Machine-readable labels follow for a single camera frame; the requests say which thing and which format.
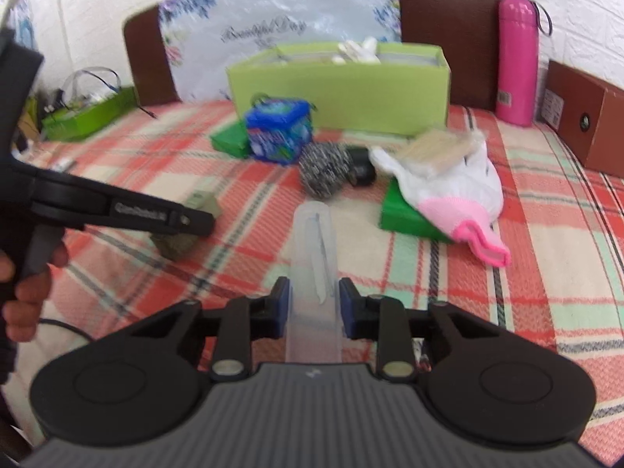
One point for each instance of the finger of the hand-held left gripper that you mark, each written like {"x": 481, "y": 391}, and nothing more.
{"x": 195, "y": 222}

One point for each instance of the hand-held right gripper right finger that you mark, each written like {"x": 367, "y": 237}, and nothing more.
{"x": 347, "y": 308}

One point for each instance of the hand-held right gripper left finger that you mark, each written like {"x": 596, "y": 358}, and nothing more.
{"x": 282, "y": 308}

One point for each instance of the olive green block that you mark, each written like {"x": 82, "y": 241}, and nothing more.
{"x": 178, "y": 246}

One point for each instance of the clear plastic toothbrush case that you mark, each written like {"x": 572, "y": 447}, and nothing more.
{"x": 314, "y": 243}

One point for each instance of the light green cardboard box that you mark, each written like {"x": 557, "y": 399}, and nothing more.
{"x": 341, "y": 92}

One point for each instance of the white pink knit glove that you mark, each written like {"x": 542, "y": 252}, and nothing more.
{"x": 358, "y": 49}
{"x": 453, "y": 200}

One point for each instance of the person's left hand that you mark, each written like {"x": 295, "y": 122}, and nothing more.
{"x": 29, "y": 300}

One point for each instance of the small dark green box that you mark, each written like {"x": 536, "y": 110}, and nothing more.
{"x": 231, "y": 140}

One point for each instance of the dark green tray box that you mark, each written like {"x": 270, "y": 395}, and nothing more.
{"x": 87, "y": 117}

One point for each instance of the green flat box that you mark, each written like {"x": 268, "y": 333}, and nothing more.
{"x": 402, "y": 217}

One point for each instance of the blue tissue packet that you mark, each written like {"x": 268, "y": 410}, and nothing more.
{"x": 278, "y": 129}

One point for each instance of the steel wool scrubber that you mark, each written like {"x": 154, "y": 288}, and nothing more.
{"x": 324, "y": 170}

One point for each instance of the black tape roll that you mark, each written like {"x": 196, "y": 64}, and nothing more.
{"x": 361, "y": 168}

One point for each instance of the clear packet with beige contents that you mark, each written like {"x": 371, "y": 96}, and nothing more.
{"x": 438, "y": 151}

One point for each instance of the red plaid cloth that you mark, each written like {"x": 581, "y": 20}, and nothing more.
{"x": 560, "y": 253}

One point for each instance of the floral plastic bag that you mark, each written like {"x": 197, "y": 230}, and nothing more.
{"x": 292, "y": 5}

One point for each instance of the pink thermos bottle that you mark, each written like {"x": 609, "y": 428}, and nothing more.
{"x": 516, "y": 58}

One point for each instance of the brown wooden headboard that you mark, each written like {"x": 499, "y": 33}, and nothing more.
{"x": 453, "y": 24}

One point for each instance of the brown cardboard box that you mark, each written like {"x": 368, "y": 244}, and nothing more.
{"x": 594, "y": 122}

